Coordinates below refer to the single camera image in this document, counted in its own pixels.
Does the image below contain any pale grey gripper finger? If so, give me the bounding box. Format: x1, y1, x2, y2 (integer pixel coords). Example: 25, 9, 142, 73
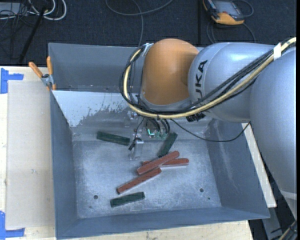
128, 143, 137, 161
135, 140, 145, 159

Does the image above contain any red-brown flat block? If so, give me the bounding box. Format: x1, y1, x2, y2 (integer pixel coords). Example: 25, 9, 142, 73
115, 167, 163, 195
136, 150, 181, 176
141, 157, 190, 169

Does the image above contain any grey metal bin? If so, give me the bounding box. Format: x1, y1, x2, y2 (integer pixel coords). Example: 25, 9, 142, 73
47, 42, 271, 240

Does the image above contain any dark green flat block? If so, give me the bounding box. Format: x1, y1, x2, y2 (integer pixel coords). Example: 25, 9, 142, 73
96, 130, 131, 147
156, 131, 179, 158
109, 191, 146, 208

